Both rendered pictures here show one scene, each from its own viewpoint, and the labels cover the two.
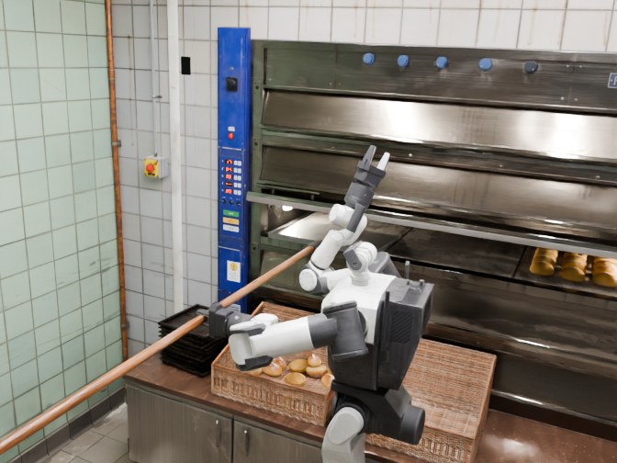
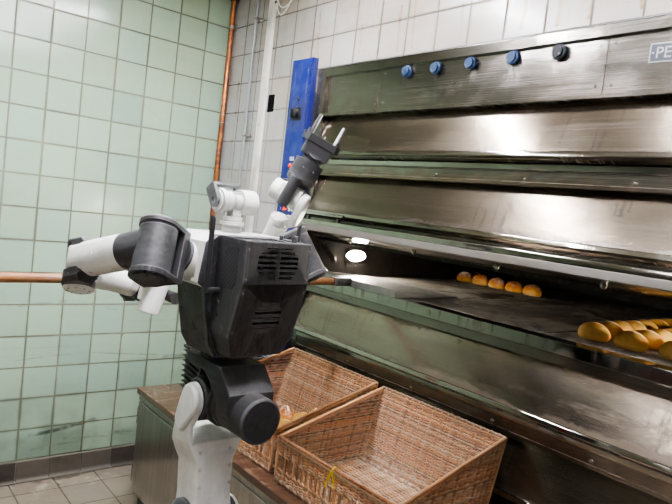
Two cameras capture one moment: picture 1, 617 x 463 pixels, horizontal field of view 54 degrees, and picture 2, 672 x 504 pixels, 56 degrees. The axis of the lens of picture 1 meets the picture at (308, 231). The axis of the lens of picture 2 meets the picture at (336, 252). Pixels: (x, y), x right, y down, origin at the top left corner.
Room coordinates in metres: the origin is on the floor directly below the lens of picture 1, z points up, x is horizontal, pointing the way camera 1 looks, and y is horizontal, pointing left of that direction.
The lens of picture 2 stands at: (0.37, -1.12, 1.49)
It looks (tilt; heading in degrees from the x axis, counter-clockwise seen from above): 4 degrees down; 26
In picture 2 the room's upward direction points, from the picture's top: 7 degrees clockwise
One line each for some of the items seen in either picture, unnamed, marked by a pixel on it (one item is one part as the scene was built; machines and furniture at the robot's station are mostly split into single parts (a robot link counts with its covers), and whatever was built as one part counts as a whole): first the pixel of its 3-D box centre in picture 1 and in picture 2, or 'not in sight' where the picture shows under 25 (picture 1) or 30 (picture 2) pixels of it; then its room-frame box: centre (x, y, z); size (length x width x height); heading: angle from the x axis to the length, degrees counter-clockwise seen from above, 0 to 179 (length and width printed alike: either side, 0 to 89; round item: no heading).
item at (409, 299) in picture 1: (375, 327); (239, 287); (1.70, -0.22, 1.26); 0.34 x 0.30 x 0.36; 160
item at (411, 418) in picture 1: (378, 406); (233, 392); (1.68, -0.24, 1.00); 0.28 x 0.13 x 0.18; 66
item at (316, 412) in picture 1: (290, 358); (283, 400); (2.49, 0.06, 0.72); 0.56 x 0.49 x 0.28; 67
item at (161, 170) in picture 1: (155, 166); not in sight; (3.07, 0.80, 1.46); 0.10 x 0.07 x 0.10; 65
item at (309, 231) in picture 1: (334, 234); (380, 282); (2.89, -0.13, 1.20); 0.55 x 0.36 x 0.03; 65
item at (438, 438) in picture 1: (417, 392); (386, 458); (2.24, -0.48, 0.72); 0.56 x 0.49 x 0.28; 67
